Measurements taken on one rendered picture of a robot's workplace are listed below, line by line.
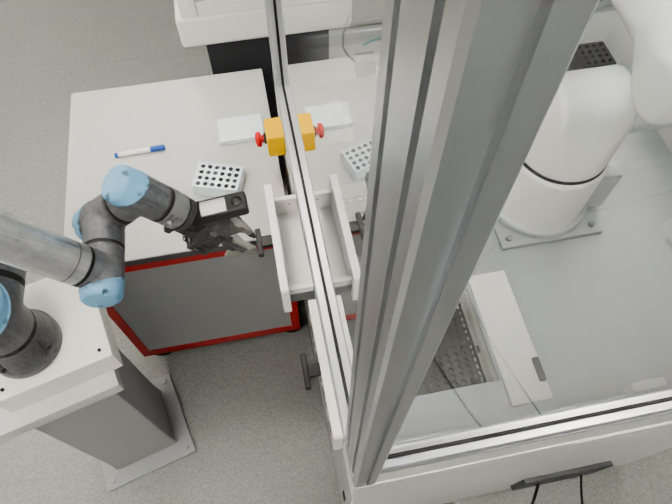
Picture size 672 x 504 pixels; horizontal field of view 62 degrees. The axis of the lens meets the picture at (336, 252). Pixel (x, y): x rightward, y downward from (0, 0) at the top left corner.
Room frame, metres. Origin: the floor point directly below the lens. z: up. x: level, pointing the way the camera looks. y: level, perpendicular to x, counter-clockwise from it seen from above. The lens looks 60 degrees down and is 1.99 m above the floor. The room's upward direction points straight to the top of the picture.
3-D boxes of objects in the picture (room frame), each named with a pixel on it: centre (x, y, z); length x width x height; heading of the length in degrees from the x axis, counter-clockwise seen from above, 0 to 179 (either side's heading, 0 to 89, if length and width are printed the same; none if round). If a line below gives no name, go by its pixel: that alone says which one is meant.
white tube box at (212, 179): (0.92, 0.32, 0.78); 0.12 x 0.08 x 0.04; 83
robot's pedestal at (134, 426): (0.43, 0.67, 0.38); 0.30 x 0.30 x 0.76; 26
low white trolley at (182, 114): (1.01, 0.46, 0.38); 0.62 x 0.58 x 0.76; 11
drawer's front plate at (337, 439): (0.36, 0.02, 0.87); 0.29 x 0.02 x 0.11; 11
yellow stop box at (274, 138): (0.99, 0.16, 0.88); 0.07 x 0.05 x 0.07; 11
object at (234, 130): (1.11, 0.28, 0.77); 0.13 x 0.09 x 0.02; 102
